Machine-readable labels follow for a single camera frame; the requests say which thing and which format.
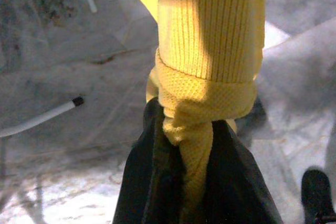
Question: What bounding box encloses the yellow shirt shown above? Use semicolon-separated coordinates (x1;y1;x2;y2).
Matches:
115;0;268;224

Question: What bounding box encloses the white plastic folding table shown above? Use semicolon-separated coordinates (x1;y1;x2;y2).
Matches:
0;96;85;138

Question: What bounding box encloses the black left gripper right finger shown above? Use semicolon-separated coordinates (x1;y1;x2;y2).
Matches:
204;119;284;224

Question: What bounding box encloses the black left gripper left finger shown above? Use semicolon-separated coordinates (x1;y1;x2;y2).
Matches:
112;97;186;224

